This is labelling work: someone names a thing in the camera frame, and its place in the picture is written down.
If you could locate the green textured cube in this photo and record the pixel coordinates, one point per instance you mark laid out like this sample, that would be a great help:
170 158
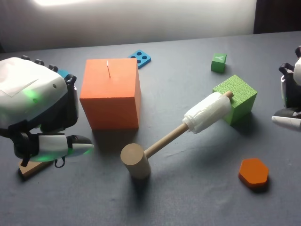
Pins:
242 94

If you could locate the blue perforated block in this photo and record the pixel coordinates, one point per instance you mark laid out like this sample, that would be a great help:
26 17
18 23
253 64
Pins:
141 57

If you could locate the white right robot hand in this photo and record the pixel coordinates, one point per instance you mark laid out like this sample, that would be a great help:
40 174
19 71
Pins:
288 120

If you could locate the wooden mallet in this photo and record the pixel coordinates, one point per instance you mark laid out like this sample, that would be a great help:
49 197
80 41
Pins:
135 160

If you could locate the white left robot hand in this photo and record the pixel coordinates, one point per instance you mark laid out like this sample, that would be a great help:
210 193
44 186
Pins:
30 84

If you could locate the blue cylinder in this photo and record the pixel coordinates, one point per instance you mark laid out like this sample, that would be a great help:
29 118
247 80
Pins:
62 72

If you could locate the small green cube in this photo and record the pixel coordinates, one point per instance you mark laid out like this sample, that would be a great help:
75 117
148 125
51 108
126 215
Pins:
218 63

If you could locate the flat wooden piece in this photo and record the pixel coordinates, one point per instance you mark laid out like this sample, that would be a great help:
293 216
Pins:
33 170

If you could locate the orange hexagon block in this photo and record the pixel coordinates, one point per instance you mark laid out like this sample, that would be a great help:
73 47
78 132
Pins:
253 171

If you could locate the large orange cube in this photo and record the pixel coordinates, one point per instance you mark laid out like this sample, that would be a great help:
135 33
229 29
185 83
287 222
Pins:
108 110

